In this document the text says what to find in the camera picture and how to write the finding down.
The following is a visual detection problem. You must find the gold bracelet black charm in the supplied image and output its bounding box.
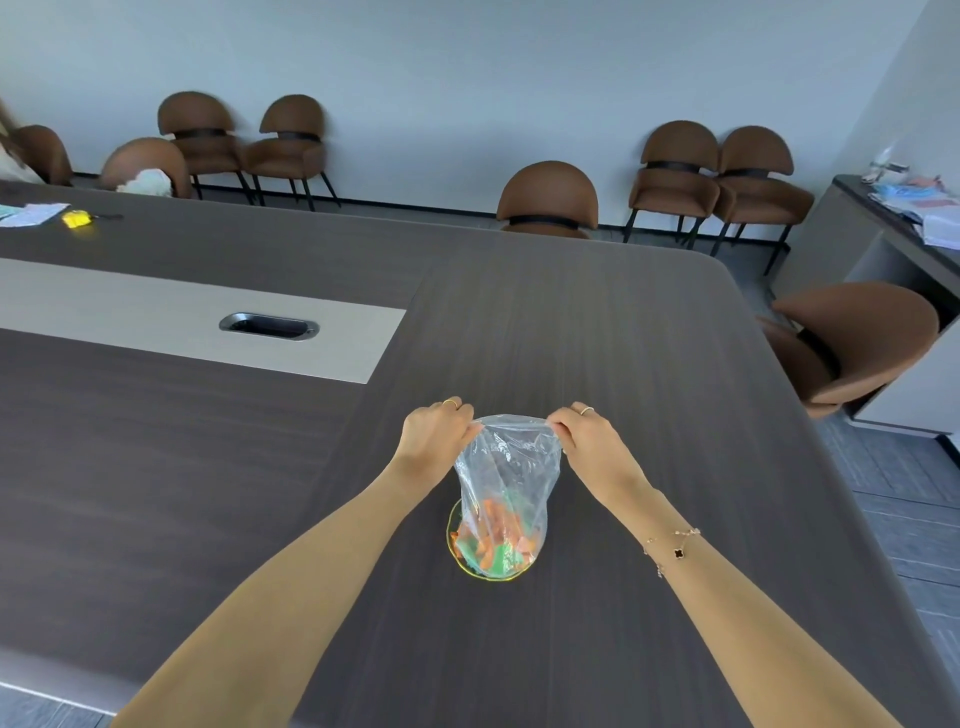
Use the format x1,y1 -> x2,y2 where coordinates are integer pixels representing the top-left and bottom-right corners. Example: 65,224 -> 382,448
641,527 -> 703,580

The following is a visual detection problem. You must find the metal cable port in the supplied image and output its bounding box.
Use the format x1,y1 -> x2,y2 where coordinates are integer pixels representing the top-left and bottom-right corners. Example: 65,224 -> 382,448
218,311 -> 321,343

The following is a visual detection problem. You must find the stack of papers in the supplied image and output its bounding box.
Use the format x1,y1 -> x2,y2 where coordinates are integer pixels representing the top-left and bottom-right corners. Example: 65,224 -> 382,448
869,176 -> 960,251

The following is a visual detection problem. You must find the person's left forearm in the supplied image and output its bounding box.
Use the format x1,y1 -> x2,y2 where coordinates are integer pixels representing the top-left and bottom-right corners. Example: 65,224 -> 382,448
112,464 -> 453,728

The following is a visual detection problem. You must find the pile of orange green candies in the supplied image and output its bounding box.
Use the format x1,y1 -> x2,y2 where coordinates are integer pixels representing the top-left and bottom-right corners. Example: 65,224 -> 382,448
452,496 -> 543,575

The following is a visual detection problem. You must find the white paper sheet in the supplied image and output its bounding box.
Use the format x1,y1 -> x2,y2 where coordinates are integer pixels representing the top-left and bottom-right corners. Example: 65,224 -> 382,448
0,202 -> 70,229

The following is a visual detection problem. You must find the white fluffy item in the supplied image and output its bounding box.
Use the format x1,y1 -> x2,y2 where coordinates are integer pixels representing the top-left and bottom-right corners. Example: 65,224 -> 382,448
116,168 -> 174,198

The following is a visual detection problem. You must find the grey sideboard cabinet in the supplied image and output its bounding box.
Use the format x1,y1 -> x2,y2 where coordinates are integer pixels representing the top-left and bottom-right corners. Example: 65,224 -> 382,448
772,173 -> 960,440

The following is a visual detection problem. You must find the brown padded chair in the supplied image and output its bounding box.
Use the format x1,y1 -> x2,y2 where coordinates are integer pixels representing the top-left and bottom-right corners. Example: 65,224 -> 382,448
622,119 -> 727,249
242,94 -> 343,213
99,137 -> 194,200
757,281 -> 941,420
157,91 -> 258,205
708,125 -> 817,276
495,160 -> 601,240
11,125 -> 75,187

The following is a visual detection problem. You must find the person's left hand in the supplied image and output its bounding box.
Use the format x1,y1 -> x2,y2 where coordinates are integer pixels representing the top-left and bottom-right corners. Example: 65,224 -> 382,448
392,397 -> 485,498

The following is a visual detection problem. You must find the person's right hand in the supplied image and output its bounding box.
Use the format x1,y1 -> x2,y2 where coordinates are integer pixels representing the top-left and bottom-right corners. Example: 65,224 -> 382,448
545,402 -> 655,519

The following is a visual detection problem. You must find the person's right forearm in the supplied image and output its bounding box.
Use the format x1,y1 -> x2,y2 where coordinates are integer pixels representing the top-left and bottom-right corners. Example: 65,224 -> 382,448
607,487 -> 905,728

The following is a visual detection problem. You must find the clear plastic bag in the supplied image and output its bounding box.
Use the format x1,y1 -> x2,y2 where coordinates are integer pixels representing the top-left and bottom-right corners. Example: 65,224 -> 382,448
452,413 -> 564,580

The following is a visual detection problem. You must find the dark wooden table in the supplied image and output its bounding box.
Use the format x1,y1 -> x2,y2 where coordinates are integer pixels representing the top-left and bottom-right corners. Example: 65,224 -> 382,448
0,179 -> 960,728

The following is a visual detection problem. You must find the clear glass bowl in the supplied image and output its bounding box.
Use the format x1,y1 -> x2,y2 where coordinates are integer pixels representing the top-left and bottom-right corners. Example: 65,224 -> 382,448
446,498 -> 547,583

